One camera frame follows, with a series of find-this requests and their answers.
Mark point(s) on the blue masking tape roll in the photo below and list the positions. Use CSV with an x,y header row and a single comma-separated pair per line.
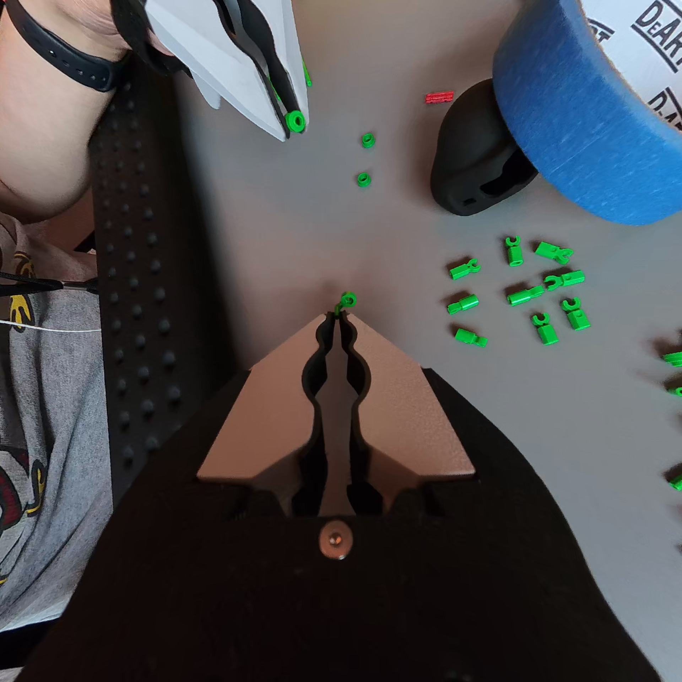
x,y
575,133

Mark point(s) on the red lego piece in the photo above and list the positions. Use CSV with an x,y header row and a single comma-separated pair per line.
x,y
439,97

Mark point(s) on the green lego elbow piece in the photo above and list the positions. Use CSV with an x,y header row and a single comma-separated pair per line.
x,y
290,125

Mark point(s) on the scattered green lego clip pieces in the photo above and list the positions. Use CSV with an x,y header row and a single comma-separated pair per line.
x,y
514,254

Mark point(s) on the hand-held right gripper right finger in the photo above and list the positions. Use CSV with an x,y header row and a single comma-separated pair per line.
x,y
415,426

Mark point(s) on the person's left forearm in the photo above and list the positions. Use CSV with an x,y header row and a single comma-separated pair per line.
x,y
37,133

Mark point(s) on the green lego stud piece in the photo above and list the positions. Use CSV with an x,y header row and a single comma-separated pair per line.
x,y
347,301

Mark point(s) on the black wristband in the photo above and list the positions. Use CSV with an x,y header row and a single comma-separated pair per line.
x,y
69,61

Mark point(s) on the person's left hand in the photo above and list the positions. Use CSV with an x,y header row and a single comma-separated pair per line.
x,y
80,18

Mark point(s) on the black rounded case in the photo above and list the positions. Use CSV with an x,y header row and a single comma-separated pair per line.
x,y
469,160

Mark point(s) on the person's grey printed shirt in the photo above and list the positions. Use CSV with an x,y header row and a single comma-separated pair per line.
x,y
48,399

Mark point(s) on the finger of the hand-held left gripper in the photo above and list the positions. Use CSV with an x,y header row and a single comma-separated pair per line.
x,y
202,37
285,42

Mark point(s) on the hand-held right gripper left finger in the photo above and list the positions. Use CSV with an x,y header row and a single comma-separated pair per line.
x,y
255,426

